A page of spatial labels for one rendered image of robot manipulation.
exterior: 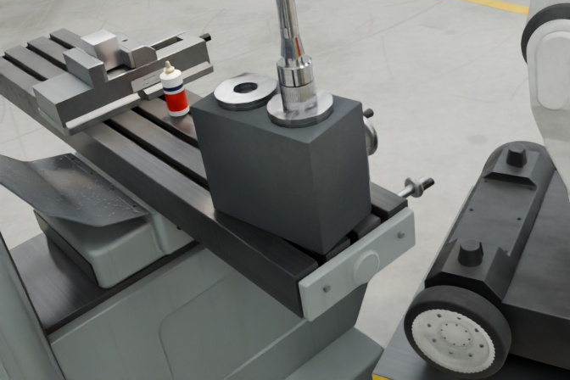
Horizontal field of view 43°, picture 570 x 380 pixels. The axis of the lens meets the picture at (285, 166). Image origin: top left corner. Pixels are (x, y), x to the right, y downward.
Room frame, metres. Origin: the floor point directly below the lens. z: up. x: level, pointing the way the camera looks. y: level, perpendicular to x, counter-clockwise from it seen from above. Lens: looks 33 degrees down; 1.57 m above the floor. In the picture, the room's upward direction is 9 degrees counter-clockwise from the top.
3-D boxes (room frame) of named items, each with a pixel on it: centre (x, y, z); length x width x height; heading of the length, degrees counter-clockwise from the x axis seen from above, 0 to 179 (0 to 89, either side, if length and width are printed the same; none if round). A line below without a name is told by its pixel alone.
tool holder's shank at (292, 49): (0.87, -0.03, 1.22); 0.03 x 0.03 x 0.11
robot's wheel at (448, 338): (0.98, -0.27, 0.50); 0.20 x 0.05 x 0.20; 56
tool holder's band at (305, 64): (0.87, -0.03, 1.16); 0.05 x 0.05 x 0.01
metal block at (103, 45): (1.39, 0.32, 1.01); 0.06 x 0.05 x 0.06; 33
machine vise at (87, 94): (1.41, 0.30, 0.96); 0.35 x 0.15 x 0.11; 123
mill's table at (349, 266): (1.31, 0.26, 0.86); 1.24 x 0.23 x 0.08; 35
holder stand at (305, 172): (0.90, 0.00, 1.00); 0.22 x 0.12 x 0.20; 45
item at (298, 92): (0.87, -0.03, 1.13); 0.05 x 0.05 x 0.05
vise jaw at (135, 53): (1.42, 0.28, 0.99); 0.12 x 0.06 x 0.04; 33
